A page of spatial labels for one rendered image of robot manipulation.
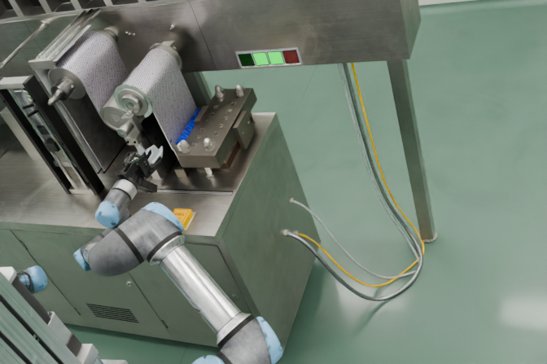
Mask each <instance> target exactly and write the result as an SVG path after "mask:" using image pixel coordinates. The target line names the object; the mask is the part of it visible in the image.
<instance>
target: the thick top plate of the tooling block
mask: <svg viewBox="0 0 547 364"><path fill-rule="evenodd" d="M244 89H245V91H246V94H245V95H244V96H241V97H239V96H237V93H236V88H233V89H223V91H224V92H225V94H224V95H223V96H222V97H220V98H218V97H217V96H216V94H214V95H213V97H212V99H211V101H210V102H209V104H208V106H209V108H210V110H209V112H208V114H207V115H206V116H205V118H204V119H203V122H202V123H201V125H195V127H194V128H193V129H192V131H191V132H190V135H189V136H188V138H187V139H186V141H187V143H189V144H190V147H191V150H190V151H189V152H187V153H182V151H179V152H178V153H177V158H178V159H179V161H180V163H181V165H182V167H184V168H220V167H221V166H222V164H223V162H224V160H225V158H226V157H227V155H228V153H229V151H230V148H231V147H232V146H233V144H234V141H235V139H236V138H237V137H236V135H235V132H234V130H233V126H234V124H235V122H236V120H237V119H238V117H239V115H240V113H241V111H247V114H248V115H249V114H250V112H251V110H252V108H253V106H254V105H255V103H256V101H257V98H256V94H255V92H254V90H253V88H244ZM205 138H210V139H211V141H212V142H213V144H214V145H215V149H214V150H212V151H206V150H205V146H204V142H203V141H204V139H205Z"/></svg>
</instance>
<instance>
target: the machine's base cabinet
mask: <svg viewBox="0 0 547 364"><path fill-rule="evenodd" d="M291 198H294V199H295V200H296V201H298V202H300V203H302V204H303V205H305V206H306V207H308V208H309V205H308V202H307V200H306V197H305V194H304V191H303V188H302V186H301V183H300V179H299V177H298V174H297V172H296V169H295V165H294V162H293V160H292V158H291V153H290V151H289V148H288V146H287V142H286V139H285V137H284V134H283V132H282V128H281V126H280V123H279V121H278V122H277V124H276V126H275V128H274V130H273V133H272V134H271V136H270V138H269V141H268V142H267V144H266V146H265V149H264V151H263V153H262V155H261V157H260V159H259V161H258V163H257V165H256V167H255V169H254V171H253V173H252V176H251V178H250V180H249V182H248V184H247V186H246V188H245V190H244V192H243V194H242V196H241V198H240V200H239V202H238V205H237V207H236V209H235V210H234V213H233V215H232V217H231V219H230V221H229V223H228V225H227V227H226V229H225V232H224V234H223V235H222V237H221V240H220V242H219V243H197V242H186V241H184V245H185V246H186V247H187V249H188V250H189V251H190V252H191V253H192V255H193V256H194V257H195V258H196V260H197V261H198V262H199V263H200V264H201V266H202V267H203V268H205V269H206V271H207V272H208V273H209V274H210V275H211V277H212V278H213V279H214V280H215V281H216V283H217V284H218V285H219V286H220V288H221V289H222V290H223V291H224V292H225V294H226V295H227V296H228V297H229V298H230V299H231V300H232V301H233V302H234V304H235V305H236V306H237V307H238V308H239V310H240V311H241V312H242V313H245V314H251V315H252V316H253V317H254V318H256V317H262V318H263V319H264V320H265V321H266V322H267V323H268V324H269V325H270V326H271V328H272V329H273V331H274V333H275V334H276V336H277V338H278V340H279V342H280V344H281V346H282V354H283V352H284V349H285V347H286V344H287V340H288V337H289V335H290V332H291V328H292V325H293V322H294V320H295V316H296V314H297V311H298V308H299V306H300V302H301V299H302V296H303V294H304V289H305V287H306V284H307V282H308V279H309V275H310V273H311V270H312V268H313V263H314V261H315V258H316V256H315V255H314V254H313V253H312V252H311V251H310V250H309V249H308V248H307V247H306V246H305V245H303V244H302V243H301V242H300V241H299V240H297V239H295V238H292V237H291V236H285V235H284V231H285V230H289V231H290V232H291V233H293V234H294V233H295V230H298V231H299V233H301V234H303V235H306V236H308V237H309V238H311V239H313V240H314V241H315V242H317V243H318V244H319V245H320V243H321V240H320V237H319V234H318V232H317V227H316V226H315V223H314V220H313V216H312V214H311V213H310V212H309V211H308V210H306V209H305V208H303V207H302V206H300V205H298V204H296V203H293V204H291V202H290V199H291ZM96 236H98V235H91V234H80V233H69V232H58V231H48V230H27V229H16V228H6V227H0V267H13V268H14V269H15V271H19V270H26V269H27V268H28V267H29V268H30V267H33V266H35V265H38V266H40V267H41V268H42V269H43V270H44V272H45V274H46V278H47V286H46V288H45V289H43V290H41V291H39V292H38V293H34V294H33V296H34V297H35V298H36V299H37V300H38V302H39V303H40V304H41V305H42V306H43V308H44V309H45V310H46V311H47V312H50V311H51V312H55V314H56V316H57V317H58V318H59V319H60V320H61V322H62V323H68V324H73V325H78V326H84V327H93V328H99V329H104V330H110V331H119V332H125V333H130V334H135V335H145V336H151V337H156V338H161V339H167V340H176V341H182V342H187V343H193V344H202V345H208V346H213V347H218V346H217V335H216V334H215V332H214V331H213V330H212V328H211V327H210V326H209V325H208V324H207V323H206V322H205V321H204V320H203V318H202V317H201V316H200V315H199V313H198V312H197V311H196V310H195V308H194V307H193V306H192V305H191V303H190V302H189V301H188V300H187V299H186V298H185V297H184V296H183V294H182V293H181V292H180V291H179V289H178V288H177V287H176V286H175V284H174V283H173V282H172V281H171V279H170V278H169V277H168V276H167V274H166V273H165V272H164V271H163V270H162V269H161V268H160V267H159V266H158V265H150V263H149V262H148V261H147V260H145V261H144V262H143V263H142V264H140V265H139V266H137V267H136V268H134V269H132V270H131V271H128V272H126V273H124V274H119V275H117V276H111V277H103V276H100V275H97V274H96V273H95V272H94V271H93V270H90V271H84V270H83V269H82V267H81V266H80V265H79V263H78V262H77V260H76V259H75V258H74V256H73V255H74V253H75V252H76V251H78V250H79V248H81V247H83V246H84V245H86V244H87V243H88V242H89V241H91V240H92V239H94V238H95V237H96ZM218 348H219V347H218Z"/></svg>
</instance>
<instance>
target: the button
mask: <svg viewBox="0 0 547 364"><path fill-rule="evenodd" d="M173 214H174V215H175V216H176V217H177V219H178V220H179V221H180V222H181V224H182V225H183V227H184V228H186V226H187V224H188V223H189V221H190V219H191V217H192V215H193V212H192V210H191V209H183V208H175V209H174V210H173Z"/></svg>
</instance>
